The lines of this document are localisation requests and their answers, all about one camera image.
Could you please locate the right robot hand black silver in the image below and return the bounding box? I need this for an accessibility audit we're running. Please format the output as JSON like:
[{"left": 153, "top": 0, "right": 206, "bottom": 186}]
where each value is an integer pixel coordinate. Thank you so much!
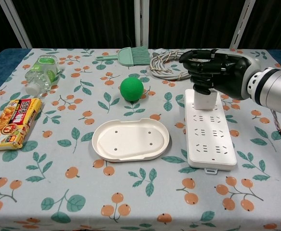
[{"left": 178, "top": 49, "right": 262, "bottom": 101}]

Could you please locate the small white adapter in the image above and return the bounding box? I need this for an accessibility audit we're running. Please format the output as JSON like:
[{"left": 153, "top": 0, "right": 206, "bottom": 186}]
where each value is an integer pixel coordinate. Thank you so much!
[{"left": 193, "top": 90, "right": 218, "bottom": 111}]

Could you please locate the white power strip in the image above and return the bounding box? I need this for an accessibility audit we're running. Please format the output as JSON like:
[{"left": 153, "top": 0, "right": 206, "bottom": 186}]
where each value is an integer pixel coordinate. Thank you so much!
[{"left": 184, "top": 88, "right": 238, "bottom": 174}]

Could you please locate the green foam ball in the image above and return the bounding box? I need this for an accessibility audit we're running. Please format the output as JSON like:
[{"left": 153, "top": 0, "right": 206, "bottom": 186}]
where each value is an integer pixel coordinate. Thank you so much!
[{"left": 120, "top": 77, "right": 145, "bottom": 104}]

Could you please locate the green hand brush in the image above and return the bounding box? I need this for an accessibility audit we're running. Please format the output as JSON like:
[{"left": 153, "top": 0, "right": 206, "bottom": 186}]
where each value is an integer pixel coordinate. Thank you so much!
[{"left": 95, "top": 46, "right": 151, "bottom": 67}]

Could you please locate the white oval plastic tray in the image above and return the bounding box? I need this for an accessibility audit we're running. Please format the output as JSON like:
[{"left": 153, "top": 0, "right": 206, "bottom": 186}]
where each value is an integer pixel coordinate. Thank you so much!
[{"left": 92, "top": 117, "right": 171, "bottom": 163}]

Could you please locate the black pleated curtain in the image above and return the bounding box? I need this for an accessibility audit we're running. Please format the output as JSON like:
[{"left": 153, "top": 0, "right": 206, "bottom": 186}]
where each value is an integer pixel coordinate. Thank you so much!
[{"left": 0, "top": 0, "right": 281, "bottom": 52}]

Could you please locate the floral orange leaf tablecloth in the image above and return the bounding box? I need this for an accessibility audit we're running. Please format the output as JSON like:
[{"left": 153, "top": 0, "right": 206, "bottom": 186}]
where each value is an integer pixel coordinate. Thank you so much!
[{"left": 0, "top": 48, "right": 281, "bottom": 231}]

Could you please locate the clear bottle green label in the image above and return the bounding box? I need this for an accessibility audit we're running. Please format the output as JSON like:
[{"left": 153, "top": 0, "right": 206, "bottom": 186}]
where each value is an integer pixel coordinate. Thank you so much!
[{"left": 24, "top": 54, "right": 65, "bottom": 95}]

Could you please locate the yellow red snack box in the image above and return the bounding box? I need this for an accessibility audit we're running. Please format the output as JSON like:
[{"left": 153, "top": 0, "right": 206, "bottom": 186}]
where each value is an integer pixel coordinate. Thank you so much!
[{"left": 0, "top": 97, "right": 43, "bottom": 152}]

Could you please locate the white metal frame pole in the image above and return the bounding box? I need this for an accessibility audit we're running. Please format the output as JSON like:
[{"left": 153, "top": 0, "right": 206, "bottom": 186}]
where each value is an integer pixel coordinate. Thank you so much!
[
  {"left": 134, "top": 0, "right": 150, "bottom": 48},
  {"left": 0, "top": 0, "right": 33, "bottom": 49},
  {"left": 229, "top": 0, "right": 257, "bottom": 50}
]

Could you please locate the grey cable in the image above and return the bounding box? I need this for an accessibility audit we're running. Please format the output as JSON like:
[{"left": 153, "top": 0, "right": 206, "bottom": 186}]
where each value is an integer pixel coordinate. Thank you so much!
[{"left": 149, "top": 48, "right": 194, "bottom": 81}]

